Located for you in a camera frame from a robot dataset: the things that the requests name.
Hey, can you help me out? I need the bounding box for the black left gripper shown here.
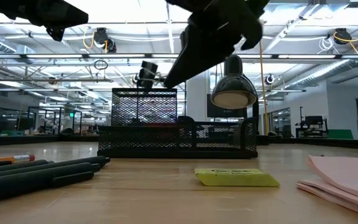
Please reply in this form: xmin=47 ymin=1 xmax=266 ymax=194
xmin=0 ymin=0 xmax=89 ymax=42

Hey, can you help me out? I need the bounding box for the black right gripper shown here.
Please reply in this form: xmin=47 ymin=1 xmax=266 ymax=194
xmin=163 ymin=0 xmax=270 ymax=88

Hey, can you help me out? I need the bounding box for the black binder clip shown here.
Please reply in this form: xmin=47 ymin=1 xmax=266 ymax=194
xmin=137 ymin=60 xmax=165 ymax=90

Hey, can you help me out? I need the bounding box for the black mesh desk organizer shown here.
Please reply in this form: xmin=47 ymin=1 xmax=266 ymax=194
xmin=97 ymin=88 xmax=259 ymax=159

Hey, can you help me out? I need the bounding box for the orange pencil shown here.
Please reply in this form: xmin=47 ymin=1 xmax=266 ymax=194
xmin=0 ymin=154 xmax=35 ymax=165

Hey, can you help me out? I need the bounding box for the pink sticky note pad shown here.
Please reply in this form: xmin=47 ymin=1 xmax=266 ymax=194
xmin=296 ymin=154 xmax=358 ymax=220

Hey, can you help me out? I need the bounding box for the black desk lamp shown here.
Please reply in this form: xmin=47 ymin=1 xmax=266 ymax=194
xmin=210 ymin=55 xmax=260 ymax=137

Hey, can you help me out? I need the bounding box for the black robot workstation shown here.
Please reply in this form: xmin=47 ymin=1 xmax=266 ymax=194
xmin=295 ymin=107 xmax=329 ymax=138

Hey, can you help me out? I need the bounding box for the green board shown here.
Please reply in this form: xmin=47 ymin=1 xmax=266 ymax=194
xmin=327 ymin=129 xmax=354 ymax=140

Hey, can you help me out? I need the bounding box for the black metal table frame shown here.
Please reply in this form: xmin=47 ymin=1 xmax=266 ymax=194
xmin=0 ymin=134 xmax=358 ymax=151

